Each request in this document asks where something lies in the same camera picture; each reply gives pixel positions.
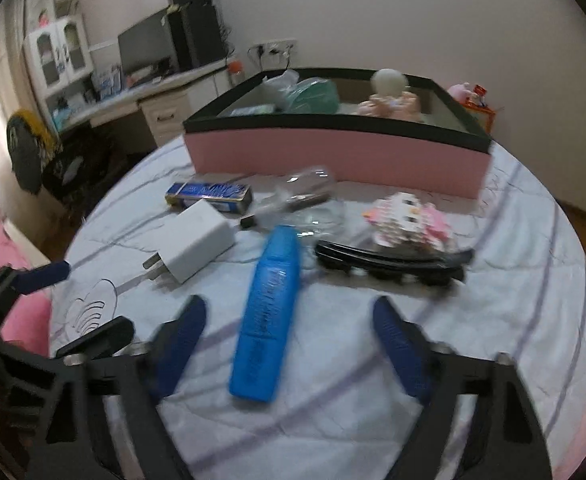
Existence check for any black yellow jacket on chair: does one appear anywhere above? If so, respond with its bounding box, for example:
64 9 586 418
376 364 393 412
6 108 86 206

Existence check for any red toy crate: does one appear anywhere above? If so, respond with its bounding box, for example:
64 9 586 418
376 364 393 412
462 101 496 133

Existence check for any blue highlighter marker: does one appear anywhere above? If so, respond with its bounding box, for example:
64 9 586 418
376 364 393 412
229 226 302 403

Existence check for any silver white egg toy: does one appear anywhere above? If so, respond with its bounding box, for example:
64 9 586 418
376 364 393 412
370 68 408 98

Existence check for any white desk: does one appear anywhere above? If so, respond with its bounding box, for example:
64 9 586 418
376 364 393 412
58 60 230 145

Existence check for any black computer monitor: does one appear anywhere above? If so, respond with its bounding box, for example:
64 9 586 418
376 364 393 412
117 10 174 75

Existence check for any white power adapter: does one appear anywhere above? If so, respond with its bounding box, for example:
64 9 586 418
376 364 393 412
142 200 235 284

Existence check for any white striped bed sheet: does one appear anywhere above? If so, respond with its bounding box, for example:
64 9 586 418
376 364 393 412
50 140 586 479

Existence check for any white glass door cabinet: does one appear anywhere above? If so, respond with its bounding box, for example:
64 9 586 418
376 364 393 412
24 14 93 100

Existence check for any pink white block figure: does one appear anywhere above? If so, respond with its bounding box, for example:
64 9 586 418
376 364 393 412
363 192 457 252

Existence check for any pink plush in crate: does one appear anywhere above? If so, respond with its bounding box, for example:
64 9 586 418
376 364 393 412
447 82 472 104

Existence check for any black computer tower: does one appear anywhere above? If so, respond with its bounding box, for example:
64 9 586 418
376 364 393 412
165 3 227 72

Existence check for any white cup in box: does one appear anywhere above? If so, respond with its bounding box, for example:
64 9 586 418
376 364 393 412
261 70 299 110

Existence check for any black hair clip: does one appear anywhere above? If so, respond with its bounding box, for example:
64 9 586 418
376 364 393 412
314 240 476 287

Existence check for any pink doll in box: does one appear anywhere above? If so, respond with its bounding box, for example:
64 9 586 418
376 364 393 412
355 91 423 122

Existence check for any pink and black storage box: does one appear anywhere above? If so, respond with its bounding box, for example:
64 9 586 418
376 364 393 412
183 67 493 198

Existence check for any white wall power outlet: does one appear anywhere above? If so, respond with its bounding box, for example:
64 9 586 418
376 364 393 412
247 38 297 63

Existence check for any pink quilt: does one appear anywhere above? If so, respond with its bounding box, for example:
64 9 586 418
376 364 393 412
0 220 52 358

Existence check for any blue small carton box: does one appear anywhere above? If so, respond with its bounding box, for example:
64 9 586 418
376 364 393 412
165 182 253 214

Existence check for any teal round clear container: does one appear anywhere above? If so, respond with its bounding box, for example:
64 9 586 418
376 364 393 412
284 77 341 114

